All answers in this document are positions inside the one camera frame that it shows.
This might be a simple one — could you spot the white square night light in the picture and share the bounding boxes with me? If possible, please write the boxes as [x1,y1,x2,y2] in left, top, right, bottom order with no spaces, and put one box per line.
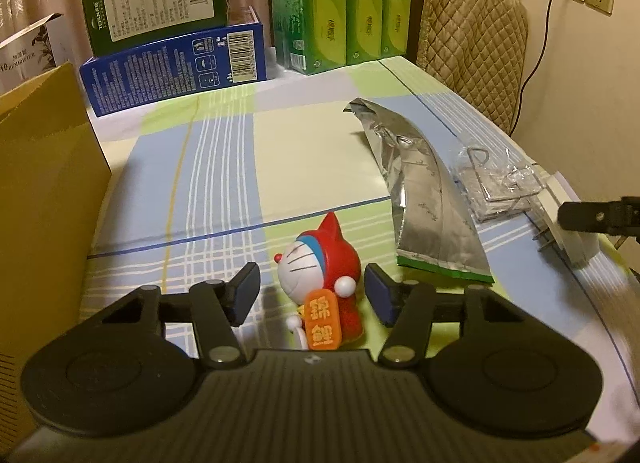
[534,171,600,267]

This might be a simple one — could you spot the silver foil bag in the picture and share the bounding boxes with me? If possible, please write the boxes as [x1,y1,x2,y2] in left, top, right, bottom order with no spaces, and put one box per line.
[345,98,494,284]

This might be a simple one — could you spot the red Doraemon figurine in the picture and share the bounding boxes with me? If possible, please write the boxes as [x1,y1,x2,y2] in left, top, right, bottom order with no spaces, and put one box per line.
[274,212,363,350]

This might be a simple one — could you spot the wire soap rack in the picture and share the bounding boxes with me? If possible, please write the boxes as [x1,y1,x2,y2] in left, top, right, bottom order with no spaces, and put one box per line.
[454,146,544,222]

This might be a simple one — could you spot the checked bed sheet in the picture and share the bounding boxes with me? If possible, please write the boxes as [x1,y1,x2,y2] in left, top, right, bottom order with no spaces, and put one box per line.
[81,58,639,440]

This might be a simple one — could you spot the brown cardboard box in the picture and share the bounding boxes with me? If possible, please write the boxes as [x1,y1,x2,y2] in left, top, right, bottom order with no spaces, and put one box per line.
[0,63,111,453]

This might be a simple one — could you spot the chair with quilted cover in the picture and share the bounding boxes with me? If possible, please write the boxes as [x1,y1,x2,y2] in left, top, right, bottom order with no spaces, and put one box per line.
[407,0,528,132]

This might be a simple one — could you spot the blue product box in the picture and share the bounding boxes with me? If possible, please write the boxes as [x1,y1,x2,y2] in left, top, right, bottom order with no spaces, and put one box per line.
[79,7,267,117]

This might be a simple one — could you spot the green tissue pack bundle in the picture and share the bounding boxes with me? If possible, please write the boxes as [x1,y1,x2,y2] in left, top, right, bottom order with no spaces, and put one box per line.
[271,0,411,75]

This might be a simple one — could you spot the white printed box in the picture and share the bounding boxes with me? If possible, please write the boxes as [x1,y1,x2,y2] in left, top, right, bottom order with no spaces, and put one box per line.
[0,13,75,93]

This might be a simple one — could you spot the black power cable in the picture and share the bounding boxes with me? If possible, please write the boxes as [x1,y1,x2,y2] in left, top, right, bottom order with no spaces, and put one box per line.
[508,0,576,137]

